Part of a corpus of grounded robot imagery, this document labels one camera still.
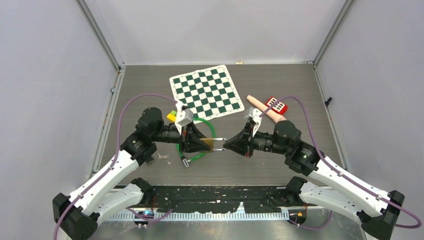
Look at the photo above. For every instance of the yellow block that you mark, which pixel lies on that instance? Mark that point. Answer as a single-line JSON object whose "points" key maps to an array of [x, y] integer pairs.
{"points": [[171, 117]]}

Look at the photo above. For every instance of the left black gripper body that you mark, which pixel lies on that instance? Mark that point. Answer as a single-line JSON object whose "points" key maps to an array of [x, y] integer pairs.
{"points": [[185, 139]]}

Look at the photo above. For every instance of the red white block toy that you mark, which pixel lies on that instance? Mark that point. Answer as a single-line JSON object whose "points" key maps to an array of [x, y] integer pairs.
{"points": [[279, 107]]}

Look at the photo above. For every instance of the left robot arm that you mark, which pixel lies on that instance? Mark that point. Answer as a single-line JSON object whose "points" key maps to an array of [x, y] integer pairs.
{"points": [[80, 212]]}

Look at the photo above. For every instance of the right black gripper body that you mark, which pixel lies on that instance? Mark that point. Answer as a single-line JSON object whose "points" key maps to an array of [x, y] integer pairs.
{"points": [[247, 140]]}

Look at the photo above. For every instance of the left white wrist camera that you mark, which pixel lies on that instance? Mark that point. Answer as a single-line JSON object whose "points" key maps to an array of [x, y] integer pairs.
{"points": [[184, 116]]}

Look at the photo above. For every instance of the green block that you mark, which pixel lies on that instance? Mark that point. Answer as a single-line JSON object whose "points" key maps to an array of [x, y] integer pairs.
{"points": [[173, 112]]}

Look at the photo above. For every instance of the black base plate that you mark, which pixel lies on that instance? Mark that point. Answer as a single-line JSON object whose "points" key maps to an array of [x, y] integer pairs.
{"points": [[221, 199]]}

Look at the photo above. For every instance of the brass padlock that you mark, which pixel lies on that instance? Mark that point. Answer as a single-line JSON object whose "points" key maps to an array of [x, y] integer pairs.
{"points": [[209, 142]]}

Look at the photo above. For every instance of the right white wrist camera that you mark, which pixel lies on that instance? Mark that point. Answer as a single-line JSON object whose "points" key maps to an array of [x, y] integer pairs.
{"points": [[253, 116]]}

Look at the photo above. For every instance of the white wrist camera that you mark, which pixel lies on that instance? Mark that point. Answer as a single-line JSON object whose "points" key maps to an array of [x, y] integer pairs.
{"points": [[253, 116], [184, 116]]}

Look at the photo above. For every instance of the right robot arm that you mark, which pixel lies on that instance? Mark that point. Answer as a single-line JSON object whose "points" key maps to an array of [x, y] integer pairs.
{"points": [[374, 209]]}

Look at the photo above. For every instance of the green white chessboard mat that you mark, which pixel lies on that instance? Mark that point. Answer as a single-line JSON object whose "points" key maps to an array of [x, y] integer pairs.
{"points": [[210, 93]]}

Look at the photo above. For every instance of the black cable lock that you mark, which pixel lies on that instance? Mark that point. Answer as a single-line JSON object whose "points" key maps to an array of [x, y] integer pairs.
{"points": [[150, 161]]}

